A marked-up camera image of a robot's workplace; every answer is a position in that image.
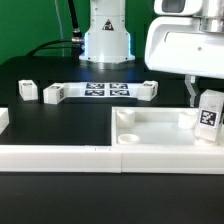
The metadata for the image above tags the black cable bundle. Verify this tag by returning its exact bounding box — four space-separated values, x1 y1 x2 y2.
26 0 85 58

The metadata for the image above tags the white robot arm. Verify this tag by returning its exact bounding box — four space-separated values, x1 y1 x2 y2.
80 0 224 96

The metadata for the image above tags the white fiducial marker base sheet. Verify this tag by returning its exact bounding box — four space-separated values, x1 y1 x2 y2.
68 82 139 98

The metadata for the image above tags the white front fence rail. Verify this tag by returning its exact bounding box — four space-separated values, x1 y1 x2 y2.
0 145 224 174

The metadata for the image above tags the white left fence rail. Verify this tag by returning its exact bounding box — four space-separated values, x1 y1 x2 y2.
0 108 9 134

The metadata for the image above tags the white fence rail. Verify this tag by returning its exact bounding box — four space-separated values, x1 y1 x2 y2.
0 108 9 134
0 145 224 174

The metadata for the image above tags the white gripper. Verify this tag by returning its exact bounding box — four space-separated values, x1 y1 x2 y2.
144 17 224 108

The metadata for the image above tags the white square table top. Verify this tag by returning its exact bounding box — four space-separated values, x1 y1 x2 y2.
111 107 224 150

